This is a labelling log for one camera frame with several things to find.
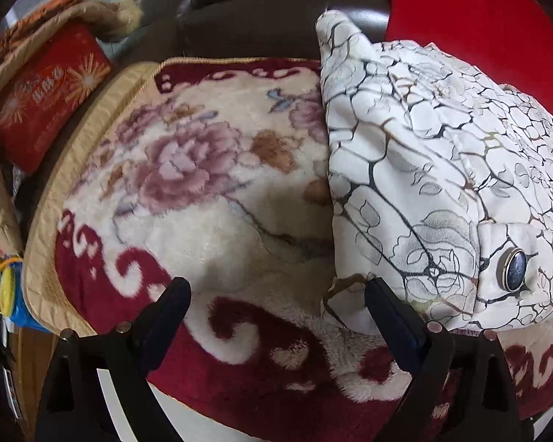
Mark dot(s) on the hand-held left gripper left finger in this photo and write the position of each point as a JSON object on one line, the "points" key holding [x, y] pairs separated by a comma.
{"points": [[166, 322]]}

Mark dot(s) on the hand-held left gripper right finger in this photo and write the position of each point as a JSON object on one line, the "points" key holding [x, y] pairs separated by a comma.
{"points": [[396, 327]]}

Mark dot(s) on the white crackle-print coat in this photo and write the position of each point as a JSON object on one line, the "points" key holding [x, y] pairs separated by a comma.
{"points": [[419, 147]]}

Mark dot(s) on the floral red sofa mat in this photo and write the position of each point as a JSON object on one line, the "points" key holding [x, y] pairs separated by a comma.
{"points": [[189, 193]]}

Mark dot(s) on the yellow blue toy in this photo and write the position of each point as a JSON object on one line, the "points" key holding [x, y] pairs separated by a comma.
{"points": [[9, 285]]}

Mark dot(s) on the red cardboard box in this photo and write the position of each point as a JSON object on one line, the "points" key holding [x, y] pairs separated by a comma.
{"points": [[41, 96]]}

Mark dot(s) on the brown leather sofa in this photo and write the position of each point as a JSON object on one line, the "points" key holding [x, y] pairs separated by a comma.
{"points": [[258, 23]]}

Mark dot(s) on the red blanket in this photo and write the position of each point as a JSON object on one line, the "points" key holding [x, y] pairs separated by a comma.
{"points": [[465, 9]]}

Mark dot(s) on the orange black patterned cloth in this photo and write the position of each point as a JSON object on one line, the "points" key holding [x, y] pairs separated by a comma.
{"points": [[23, 27]]}

